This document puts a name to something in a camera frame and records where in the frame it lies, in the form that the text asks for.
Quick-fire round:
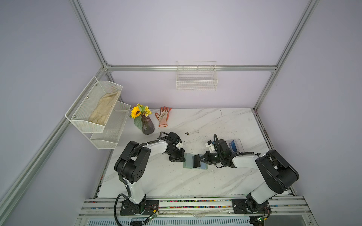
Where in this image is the white mesh shelf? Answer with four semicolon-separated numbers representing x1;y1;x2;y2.
65;77;123;133
89;101;131;150

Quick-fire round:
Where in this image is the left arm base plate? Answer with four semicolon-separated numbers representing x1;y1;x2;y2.
119;200;159;216

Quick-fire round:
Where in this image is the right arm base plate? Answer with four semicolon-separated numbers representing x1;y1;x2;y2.
232;198;271;214

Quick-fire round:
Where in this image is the white mesh lower shelf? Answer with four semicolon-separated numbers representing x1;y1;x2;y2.
89;101;131;150

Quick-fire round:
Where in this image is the green card holder wallet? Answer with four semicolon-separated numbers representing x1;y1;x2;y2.
183;153;208;170

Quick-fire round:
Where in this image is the white mesh upper shelf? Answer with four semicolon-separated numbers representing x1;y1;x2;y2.
65;77;123;133

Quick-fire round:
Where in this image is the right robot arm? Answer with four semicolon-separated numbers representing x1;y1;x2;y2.
193;137;299;213

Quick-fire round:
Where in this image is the dark glass vase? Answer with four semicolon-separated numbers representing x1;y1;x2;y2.
141;115;155;135

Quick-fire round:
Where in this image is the clear acrylic card box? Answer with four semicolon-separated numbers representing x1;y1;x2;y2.
226;139;244;153

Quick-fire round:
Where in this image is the orange work glove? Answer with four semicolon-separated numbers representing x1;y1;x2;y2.
155;106;172;128

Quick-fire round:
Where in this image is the yellow sunflower bouquet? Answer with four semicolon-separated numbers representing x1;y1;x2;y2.
130;104;152;119

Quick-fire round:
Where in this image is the beige cloth in shelf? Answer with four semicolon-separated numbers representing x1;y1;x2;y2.
89;91;121;126

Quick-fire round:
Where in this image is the white wire wall basket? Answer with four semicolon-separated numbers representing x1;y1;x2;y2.
176;61;218;91

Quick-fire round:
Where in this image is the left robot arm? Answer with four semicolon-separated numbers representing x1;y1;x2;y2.
114;132;185;205

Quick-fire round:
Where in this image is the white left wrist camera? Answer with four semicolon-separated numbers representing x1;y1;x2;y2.
176;142;183;149

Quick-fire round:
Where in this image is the black credit card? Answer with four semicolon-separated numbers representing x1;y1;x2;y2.
192;154;201;169

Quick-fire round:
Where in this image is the black corrugated cable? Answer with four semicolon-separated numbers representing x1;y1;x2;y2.
114;131;173;226

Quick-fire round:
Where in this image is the aluminium front rail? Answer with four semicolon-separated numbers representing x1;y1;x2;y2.
78;195;312;218

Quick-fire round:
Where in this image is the blue credit card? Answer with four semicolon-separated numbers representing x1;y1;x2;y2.
229;140;239;152

